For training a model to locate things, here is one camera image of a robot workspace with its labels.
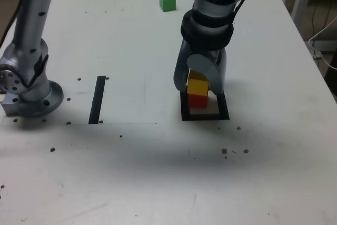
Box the green cube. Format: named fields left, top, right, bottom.
left=158, top=0, right=176, bottom=12

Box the red cube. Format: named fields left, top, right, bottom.
left=187, top=93, right=209, bottom=109

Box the yellow cube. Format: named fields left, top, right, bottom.
left=186, top=70, right=209, bottom=96

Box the black tape square outline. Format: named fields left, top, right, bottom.
left=180, top=89, right=230, bottom=121

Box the white cable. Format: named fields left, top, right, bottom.
left=307, top=15, right=337, bottom=70

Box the black tape strip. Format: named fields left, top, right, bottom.
left=88, top=75, right=106, bottom=125

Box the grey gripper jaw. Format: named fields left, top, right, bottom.
left=173, top=40, right=192, bottom=94
left=185, top=47, right=228, bottom=95

